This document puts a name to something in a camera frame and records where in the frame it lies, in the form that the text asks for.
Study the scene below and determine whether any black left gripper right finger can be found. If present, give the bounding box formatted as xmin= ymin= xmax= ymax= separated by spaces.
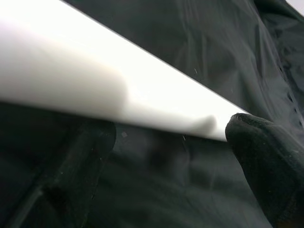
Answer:
xmin=224 ymin=113 xmax=304 ymax=228

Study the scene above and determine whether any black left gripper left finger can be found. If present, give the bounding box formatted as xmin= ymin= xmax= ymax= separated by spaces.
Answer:
xmin=14 ymin=118 xmax=117 ymax=228

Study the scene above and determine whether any white plastic table leg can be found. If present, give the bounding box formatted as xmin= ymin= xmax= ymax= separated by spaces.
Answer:
xmin=0 ymin=0 xmax=250 ymax=143

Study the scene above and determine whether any black cloth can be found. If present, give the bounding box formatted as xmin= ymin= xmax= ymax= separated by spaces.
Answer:
xmin=0 ymin=0 xmax=304 ymax=228

